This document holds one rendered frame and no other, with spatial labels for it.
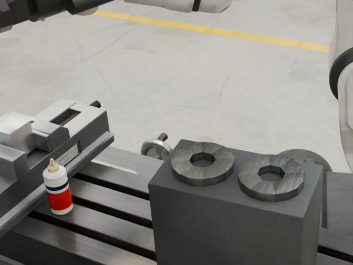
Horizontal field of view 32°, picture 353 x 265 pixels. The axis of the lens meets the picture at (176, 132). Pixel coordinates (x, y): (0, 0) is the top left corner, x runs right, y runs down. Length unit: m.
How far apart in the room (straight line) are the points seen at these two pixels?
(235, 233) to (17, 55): 3.22
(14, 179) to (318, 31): 3.05
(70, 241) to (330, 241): 0.43
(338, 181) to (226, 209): 0.92
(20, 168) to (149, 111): 2.08
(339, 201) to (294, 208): 0.85
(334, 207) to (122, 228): 0.72
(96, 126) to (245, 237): 0.51
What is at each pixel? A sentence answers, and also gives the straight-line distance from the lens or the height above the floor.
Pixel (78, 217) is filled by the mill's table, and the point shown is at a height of 0.90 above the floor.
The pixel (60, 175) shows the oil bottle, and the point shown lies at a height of 0.99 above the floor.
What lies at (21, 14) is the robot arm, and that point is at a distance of 1.08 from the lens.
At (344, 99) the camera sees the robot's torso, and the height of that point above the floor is 0.98.
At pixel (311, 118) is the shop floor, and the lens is 3.06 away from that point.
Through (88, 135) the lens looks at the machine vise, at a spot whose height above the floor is 0.95.
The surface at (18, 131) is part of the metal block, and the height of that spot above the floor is 1.04.
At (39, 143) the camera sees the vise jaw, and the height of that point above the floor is 0.99.
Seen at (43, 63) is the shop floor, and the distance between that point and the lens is 3.80.
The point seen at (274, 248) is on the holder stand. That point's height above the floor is 1.03.
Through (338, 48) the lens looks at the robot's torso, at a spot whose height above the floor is 1.07.
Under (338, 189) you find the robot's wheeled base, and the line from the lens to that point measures 1.69.
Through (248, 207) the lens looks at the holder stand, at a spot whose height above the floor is 1.09.
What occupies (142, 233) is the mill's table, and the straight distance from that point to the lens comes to 1.06.
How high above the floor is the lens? 1.61
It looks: 33 degrees down
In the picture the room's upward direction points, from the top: 5 degrees counter-clockwise
